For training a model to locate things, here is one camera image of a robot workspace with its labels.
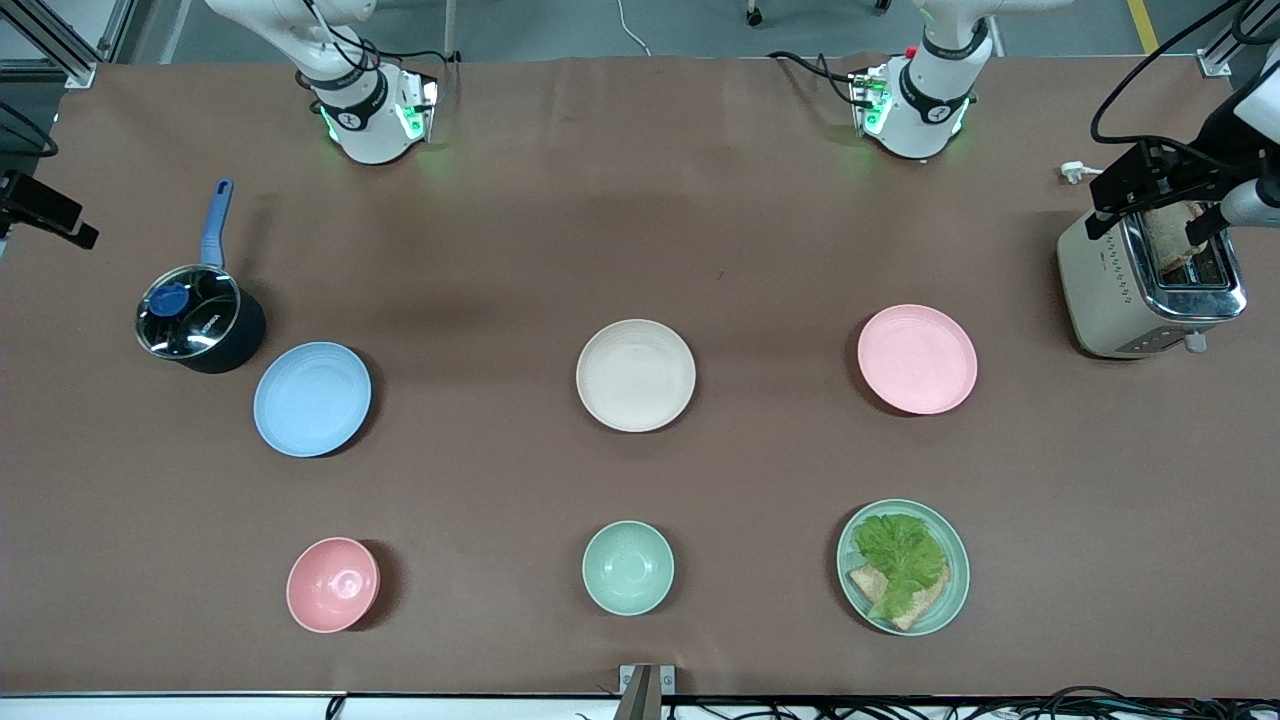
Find pink plate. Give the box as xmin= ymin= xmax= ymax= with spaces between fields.
xmin=857 ymin=304 xmax=979 ymax=416

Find blue plate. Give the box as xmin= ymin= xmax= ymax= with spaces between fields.
xmin=253 ymin=341 xmax=373 ymax=459

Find toasted bread slice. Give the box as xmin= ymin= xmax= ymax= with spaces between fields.
xmin=1143 ymin=200 xmax=1211 ymax=273

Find cream and chrome toaster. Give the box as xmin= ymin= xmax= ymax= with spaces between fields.
xmin=1057 ymin=185 xmax=1249 ymax=359

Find glass lid with blue knob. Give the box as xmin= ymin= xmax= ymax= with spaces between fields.
xmin=136 ymin=264 xmax=242 ymax=359

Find green lettuce leaf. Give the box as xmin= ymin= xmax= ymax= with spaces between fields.
xmin=851 ymin=513 xmax=949 ymax=621

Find green plate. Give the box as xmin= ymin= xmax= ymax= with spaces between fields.
xmin=837 ymin=499 xmax=971 ymax=637

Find brown bread slice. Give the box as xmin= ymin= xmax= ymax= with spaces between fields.
xmin=848 ymin=562 xmax=951 ymax=632

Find brown table cover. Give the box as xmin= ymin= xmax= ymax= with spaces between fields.
xmin=0 ymin=55 xmax=1280 ymax=699

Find pink bowl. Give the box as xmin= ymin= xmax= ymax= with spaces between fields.
xmin=286 ymin=537 xmax=381 ymax=634

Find beige plate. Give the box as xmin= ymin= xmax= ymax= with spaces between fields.
xmin=576 ymin=319 xmax=697 ymax=433

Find green bowl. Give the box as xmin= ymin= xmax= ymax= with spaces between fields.
xmin=582 ymin=520 xmax=675 ymax=617

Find aluminium frame profile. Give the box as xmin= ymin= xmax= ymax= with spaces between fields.
xmin=1195 ymin=0 xmax=1280 ymax=78
xmin=0 ymin=0 xmax=101 ymax=89

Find dark saucepan with blue handle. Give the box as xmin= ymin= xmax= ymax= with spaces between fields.
xmin=135 ymin=178 xmax=268 ymax=376

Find black left arm base cable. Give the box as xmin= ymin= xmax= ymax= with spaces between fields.
xmin=768 ymin=50 xmax=863 ymax=106

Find black arm base cable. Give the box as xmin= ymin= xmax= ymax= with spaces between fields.
xmin=768 ymin=50 xmax=863 ymax=106
xmin=298 ymin=0 xmax=463 ymax=69

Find black right arm base cable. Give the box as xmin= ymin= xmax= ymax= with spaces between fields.
xmin=298 ymin=0 xmax=463 ymax=69

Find tangled black cables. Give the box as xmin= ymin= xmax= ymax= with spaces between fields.
xmin=670 ymin=684 xmax=1280 ymax=720

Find white floor cable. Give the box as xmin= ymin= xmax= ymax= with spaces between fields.
xmin=615 ymin=0 xmax=653 ymax=58

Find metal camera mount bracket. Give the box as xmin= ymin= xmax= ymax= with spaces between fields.
xmin=618 ymin=663 xmax=676 ymax=720

